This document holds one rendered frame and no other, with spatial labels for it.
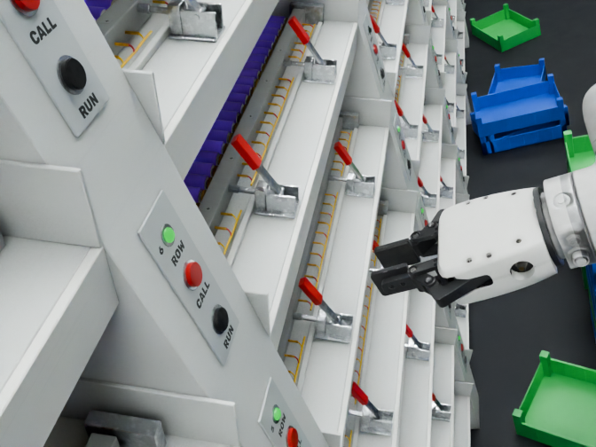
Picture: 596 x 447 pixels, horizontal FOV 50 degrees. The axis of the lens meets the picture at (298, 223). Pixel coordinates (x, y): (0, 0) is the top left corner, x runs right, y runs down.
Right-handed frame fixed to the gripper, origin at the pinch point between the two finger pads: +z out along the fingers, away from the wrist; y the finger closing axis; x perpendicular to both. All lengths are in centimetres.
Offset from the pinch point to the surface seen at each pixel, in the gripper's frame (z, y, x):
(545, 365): 7, 59, -94
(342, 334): 9.6, -1.0, -6.8
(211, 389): 4.3, -24.7, 15.3
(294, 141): 8.0, 11.8, 11.6
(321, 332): 11.9, -0.8, -5.8
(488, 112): 15, 177, -89
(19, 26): -0.4, -21.8, 39.1
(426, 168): 18, 83, -44
